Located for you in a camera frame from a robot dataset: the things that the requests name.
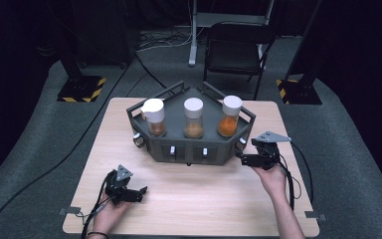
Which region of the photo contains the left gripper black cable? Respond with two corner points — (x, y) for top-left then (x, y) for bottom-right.
(80, 172), (113, 239)

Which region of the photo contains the spice jar with spouted lid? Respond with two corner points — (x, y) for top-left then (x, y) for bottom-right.
(139, 98), (167, 138)

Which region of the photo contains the bundle of floor cables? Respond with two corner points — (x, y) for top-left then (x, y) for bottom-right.
(136, 30), (194, 53)

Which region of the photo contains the spice jar with tan powder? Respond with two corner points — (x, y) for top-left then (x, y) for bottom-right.
(182, 97), (205, 139)

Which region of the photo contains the person's left hand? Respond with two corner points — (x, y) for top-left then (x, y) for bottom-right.
(91, 194), (132, 234)

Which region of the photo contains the dark grey corner spice rack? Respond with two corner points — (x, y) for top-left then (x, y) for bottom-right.
(125, 80), (257, 166)

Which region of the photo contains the black stand with striped base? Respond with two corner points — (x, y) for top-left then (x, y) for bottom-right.
(276, 39), (323, 106)
(57, 31), (107, 104)

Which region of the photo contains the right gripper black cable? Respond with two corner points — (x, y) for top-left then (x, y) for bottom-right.
(277, 141), (315, 212)

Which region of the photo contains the long black floor cable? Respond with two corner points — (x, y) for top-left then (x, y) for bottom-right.
(0, 63), (131, 233)

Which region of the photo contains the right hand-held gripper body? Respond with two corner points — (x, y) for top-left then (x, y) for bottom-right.
(251, 130), (292, 170)

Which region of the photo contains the spice jar with orange powder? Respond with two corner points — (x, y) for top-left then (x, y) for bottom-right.
(217, 95), (244, 138)

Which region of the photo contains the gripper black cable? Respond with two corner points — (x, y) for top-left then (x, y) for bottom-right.
(277, 141), (315, 212)
(80, 172), (113, 239)

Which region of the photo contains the short black floor cable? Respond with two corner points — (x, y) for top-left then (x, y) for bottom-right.
(125, 53), (168, 98)

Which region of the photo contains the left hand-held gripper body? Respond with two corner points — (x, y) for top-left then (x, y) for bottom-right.
(103, 164), (134, 205)

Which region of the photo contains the person's right hand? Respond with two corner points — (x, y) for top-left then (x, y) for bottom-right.
(252, 163), (288, 201)

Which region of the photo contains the black folding chair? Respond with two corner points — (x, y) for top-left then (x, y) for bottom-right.
(203, 21), (277, 101)

